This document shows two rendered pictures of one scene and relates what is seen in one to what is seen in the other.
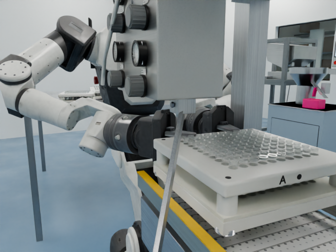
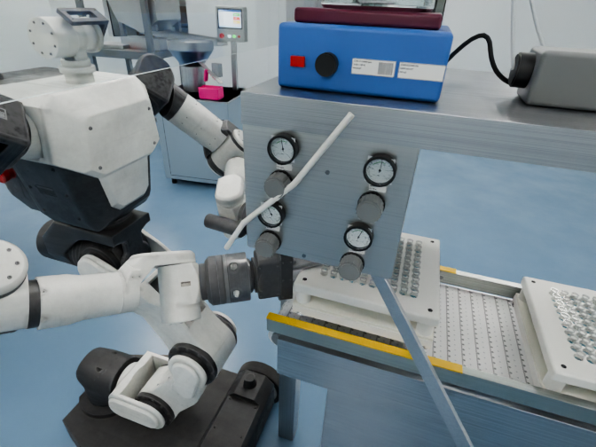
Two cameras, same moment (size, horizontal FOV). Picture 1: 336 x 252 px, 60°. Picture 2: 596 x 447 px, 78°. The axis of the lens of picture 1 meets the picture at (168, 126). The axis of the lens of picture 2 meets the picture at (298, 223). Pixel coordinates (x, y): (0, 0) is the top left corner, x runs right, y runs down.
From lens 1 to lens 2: 0.54 m
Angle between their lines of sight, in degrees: 49
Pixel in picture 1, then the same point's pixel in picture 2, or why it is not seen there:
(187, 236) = (393, 360)
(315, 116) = (217, 109)
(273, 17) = not seen: outside the picture
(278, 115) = not seen: hidden behind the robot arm
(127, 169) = (146, 295)
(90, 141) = (189, 311)
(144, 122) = (269, 266)
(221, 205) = (428, 331)
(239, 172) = (424, 298)
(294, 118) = not seen: hidden behind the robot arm
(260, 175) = (436, 294)
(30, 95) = (57, 294)
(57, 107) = (115, 290)
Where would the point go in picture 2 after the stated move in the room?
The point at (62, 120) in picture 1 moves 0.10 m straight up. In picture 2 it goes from (131, 304) to (117, 251)
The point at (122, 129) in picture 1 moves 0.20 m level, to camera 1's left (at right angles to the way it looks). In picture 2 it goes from (241, 283) to (126, 352)
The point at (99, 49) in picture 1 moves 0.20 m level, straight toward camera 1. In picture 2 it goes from (50, 140) to (129, 164)
